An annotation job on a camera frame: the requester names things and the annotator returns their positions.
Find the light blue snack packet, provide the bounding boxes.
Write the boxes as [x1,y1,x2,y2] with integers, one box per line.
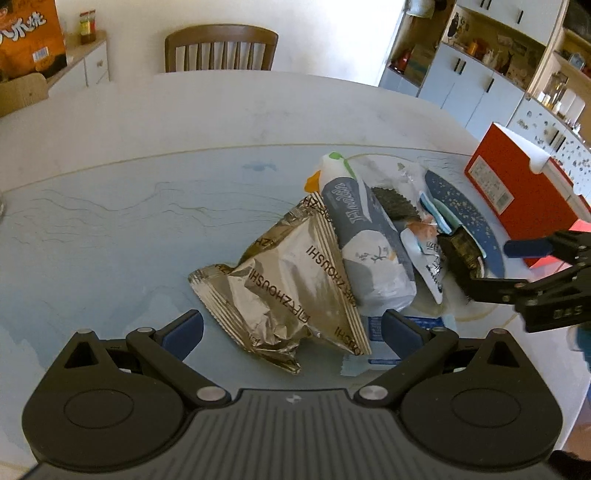
[418,191,458,234]

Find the white desktop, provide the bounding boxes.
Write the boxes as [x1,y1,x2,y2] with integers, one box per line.
[0,69,591,480]

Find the white side cabinet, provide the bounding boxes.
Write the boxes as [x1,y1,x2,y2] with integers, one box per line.
[45,30,112,99]

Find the white plastic container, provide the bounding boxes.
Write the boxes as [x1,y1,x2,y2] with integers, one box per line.
[560,89,588,121]

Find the clear glass jars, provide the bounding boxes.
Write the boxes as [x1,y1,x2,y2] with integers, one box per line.
[536,71,570,113]

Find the orange snack bag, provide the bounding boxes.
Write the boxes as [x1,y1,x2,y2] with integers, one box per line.
[0,0,68,82]

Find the white wooden wall cabinet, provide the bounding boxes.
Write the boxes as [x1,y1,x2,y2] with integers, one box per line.
[378,0,591,185]

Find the cardboard box on shelf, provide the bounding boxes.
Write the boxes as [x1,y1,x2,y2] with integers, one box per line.
[405,43,435,88]

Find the red cardboard box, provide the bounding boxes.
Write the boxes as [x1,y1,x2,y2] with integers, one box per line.
[464,122,591,271]

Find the light blue printed table mat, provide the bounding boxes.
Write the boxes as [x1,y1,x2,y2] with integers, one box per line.
[0,145,591,467]

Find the white snack pouch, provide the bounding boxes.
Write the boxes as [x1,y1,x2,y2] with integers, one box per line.
[400,222,448,304]

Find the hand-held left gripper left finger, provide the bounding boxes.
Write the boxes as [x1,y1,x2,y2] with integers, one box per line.
[58,310,232,409]

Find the large gold foil snack packet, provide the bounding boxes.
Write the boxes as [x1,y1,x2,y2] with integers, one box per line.
[226,193,373,357]

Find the small gold foil snack packet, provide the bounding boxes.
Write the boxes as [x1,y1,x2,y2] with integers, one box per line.
[188,262,306,375]

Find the dark cake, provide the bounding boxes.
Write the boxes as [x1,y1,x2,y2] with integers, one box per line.
[346,157,428,230]

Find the dark snack packet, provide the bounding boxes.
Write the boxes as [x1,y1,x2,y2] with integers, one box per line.
[436,225,488,302]

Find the sauce bottles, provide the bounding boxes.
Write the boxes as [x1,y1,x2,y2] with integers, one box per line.
[78,11,98,45]

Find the wooden slat-back chair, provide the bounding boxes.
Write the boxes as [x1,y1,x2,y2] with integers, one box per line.
[164,24,280,73]

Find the clear blue printed packet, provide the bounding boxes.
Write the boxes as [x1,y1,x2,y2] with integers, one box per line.
[341,314,461,377]

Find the grey white snack packet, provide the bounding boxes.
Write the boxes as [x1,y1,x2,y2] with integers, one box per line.
[303,152,417,311]

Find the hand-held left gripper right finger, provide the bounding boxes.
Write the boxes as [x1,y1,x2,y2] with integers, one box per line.
[353,309,525,409]

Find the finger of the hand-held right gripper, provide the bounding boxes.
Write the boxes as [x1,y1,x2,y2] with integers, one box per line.
[503,230,591,269]
[463,265,571,305]

